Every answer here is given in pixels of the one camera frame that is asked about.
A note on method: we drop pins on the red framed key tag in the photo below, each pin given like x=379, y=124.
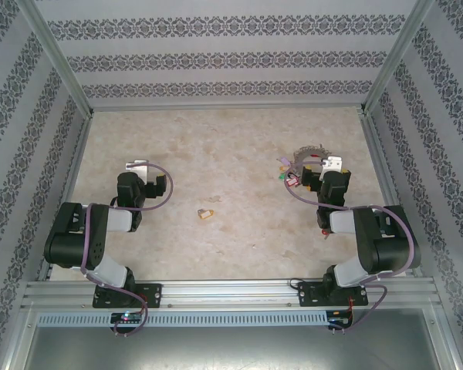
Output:
x=292, y=182

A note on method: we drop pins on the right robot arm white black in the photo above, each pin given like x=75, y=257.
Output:
x=389, y=243

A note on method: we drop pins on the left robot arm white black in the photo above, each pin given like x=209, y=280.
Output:
x=73, y=239

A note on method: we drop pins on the grey metal floor panel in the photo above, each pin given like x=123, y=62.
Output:
x=231, y=347

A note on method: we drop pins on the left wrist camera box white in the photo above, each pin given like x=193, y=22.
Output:
x=137, y=166

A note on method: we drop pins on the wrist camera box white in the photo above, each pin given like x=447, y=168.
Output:
x=137, y=166
x=333, y=163

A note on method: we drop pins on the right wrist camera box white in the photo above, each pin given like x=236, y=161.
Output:
x=333, y=163

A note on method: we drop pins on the right aluminium side rail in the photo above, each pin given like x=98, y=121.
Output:
x=386, y=185

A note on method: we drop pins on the aluminium side rail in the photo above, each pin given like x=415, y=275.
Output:
x=386, y=185
x=67, y=192

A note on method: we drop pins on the left aluminium side rail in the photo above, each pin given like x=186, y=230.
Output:
x=67, y=192

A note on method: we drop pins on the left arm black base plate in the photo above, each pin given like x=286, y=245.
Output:
x=154, y=294

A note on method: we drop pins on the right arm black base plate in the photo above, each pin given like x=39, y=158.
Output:
x=306, y=294

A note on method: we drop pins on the long aluminium base rail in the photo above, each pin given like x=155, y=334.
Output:
x=231, y=293

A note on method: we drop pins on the right aluminium corner post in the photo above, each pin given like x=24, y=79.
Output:
x=393, y=58

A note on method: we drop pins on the aluminium corner post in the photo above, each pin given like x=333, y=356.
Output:
x=393, y=58
x=58, y=58

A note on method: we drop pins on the left aluminium corner post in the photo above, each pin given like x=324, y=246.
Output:
x=58, y=58

